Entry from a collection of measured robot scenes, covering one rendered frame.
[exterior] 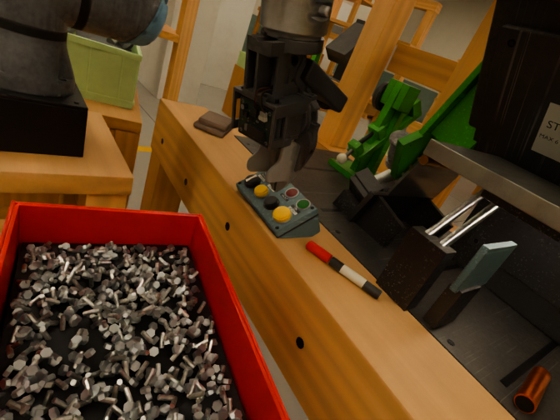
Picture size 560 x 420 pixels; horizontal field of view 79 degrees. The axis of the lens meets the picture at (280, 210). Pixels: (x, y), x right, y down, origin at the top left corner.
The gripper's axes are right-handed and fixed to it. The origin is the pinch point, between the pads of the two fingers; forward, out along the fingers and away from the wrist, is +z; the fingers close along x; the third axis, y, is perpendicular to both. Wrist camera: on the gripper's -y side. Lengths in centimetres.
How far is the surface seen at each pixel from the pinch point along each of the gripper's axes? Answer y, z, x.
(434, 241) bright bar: -8.4, 1.1, 21.3
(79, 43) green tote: -5, 1, -83
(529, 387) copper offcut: -5.3, 10.4, 38.8
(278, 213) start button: 0.3, 5.3, 0.9
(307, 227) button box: -3.8, 8.0, 4.3
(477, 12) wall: -1127, 18, -318
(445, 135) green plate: -24.6, -7.1, 12.8
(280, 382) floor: -29, 109, -6
